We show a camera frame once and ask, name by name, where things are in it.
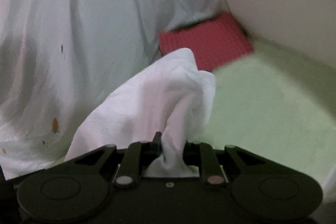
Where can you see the carrot print quilt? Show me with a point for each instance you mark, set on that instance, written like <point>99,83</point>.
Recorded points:
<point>92,29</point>

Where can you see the white garment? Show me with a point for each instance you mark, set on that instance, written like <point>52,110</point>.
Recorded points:
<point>157,98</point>

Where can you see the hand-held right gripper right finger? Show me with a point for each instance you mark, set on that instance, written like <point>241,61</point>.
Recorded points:
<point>207,158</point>

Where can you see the red knitted cloth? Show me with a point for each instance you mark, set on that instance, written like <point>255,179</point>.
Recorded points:
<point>210,43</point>

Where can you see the green grid bed sheet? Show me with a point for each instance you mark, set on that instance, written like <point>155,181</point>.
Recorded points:
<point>262,108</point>

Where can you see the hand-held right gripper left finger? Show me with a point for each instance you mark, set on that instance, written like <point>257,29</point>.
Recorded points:
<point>156,145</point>

